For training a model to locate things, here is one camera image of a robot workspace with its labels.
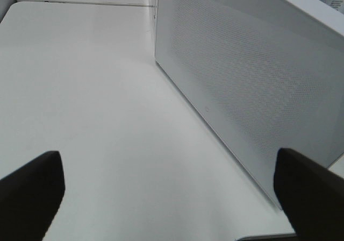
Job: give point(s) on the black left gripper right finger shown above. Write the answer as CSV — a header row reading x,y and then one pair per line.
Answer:
x,y
310,195

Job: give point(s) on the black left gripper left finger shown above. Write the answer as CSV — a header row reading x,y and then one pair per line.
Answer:
x,y
31,197

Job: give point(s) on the white microwave door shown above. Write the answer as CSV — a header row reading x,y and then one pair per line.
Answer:
x,y
264,74

